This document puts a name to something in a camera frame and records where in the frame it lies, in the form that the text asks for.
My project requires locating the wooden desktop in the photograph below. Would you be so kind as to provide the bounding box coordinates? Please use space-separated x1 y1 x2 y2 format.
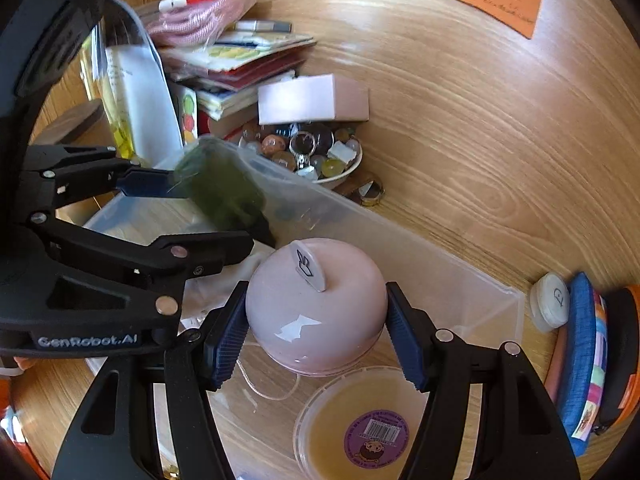
9 0 640 480

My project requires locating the green fuzzy cloth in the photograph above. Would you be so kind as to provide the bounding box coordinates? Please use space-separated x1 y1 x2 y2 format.
172 136 269 235

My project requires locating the clear plastic storage box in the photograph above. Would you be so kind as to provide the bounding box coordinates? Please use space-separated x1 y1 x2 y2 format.
82 136 527 480

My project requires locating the sticker sheet with coloured dots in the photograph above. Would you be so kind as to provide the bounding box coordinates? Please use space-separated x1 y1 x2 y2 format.
176 84 202 150

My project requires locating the pink rectangular box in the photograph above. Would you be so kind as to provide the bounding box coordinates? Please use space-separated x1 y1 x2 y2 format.
257 73 371 126

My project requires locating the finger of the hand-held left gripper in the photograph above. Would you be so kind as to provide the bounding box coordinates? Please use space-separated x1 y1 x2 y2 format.
27 210 255 313
22 144 187 208

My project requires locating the white round cap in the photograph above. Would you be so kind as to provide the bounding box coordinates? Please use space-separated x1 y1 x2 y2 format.
529 272 571 332

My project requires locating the white ceramic bowl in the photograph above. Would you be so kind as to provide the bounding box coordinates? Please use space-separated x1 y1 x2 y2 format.
239 122 364 192

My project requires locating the pink apple-shaped device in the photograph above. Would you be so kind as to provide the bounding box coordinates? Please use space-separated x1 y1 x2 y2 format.
245 237 390 378

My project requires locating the white string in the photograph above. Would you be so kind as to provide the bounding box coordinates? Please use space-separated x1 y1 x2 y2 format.
234 344 302 402

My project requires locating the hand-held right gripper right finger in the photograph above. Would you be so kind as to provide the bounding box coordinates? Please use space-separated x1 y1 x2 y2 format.
385 282 582 480

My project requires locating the white paper in clear sleeve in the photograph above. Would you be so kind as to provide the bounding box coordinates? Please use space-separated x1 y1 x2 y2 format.
81 0 185 167

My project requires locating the orange and black object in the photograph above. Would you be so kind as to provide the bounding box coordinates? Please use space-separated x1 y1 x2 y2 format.
594 284 640 432

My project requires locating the blue patterned pouch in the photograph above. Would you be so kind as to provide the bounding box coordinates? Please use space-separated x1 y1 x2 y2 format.
554 272 609 459

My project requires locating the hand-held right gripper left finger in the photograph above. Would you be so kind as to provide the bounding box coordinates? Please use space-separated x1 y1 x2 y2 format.
50 280 251 480

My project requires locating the stack of booklets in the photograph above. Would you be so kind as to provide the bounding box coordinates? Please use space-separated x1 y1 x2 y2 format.
162 31 319 142

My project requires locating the gold-rimmed round trinket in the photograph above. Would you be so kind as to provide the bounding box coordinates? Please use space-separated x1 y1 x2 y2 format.
339 172 386 207

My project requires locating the packet of pink cord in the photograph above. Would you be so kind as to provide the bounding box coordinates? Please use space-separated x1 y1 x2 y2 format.
134 0 262 49

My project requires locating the round tub with purple label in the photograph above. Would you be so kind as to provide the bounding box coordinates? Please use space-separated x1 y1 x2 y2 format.
292 366 437 480

